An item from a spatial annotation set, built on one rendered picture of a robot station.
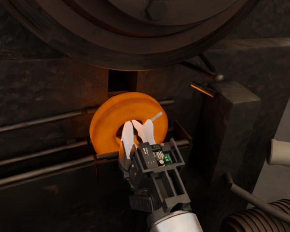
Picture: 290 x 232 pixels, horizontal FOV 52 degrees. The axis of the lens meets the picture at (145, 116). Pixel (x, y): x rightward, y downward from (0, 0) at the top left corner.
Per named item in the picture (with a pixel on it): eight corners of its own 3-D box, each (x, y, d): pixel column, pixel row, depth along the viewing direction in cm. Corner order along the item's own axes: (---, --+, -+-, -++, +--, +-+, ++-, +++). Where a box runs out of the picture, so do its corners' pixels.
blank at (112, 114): (117, 167, 66) (121, 177, 63) (72, 125, 56) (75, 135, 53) (174, 124, 65) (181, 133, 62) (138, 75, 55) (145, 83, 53)
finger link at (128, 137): (133, 103, 55) (149, 143, 50) (128, 123, 59) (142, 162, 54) (117, 105, 54) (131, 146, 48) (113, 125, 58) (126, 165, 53)
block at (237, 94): (188, 161, 80) (205, 79, 67) (213, 156, 82) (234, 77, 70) (208, 190, 71) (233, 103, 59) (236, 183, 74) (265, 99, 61)
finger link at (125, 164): (138, 137, 55) (153, 178, 50) (136, 142, 56) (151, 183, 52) (113, 141, 54) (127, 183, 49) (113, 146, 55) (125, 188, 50)
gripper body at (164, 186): (173, 134, 50) (204, 200, 43) (161, 161, 56) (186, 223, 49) (129, 141, 47) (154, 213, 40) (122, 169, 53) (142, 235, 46)
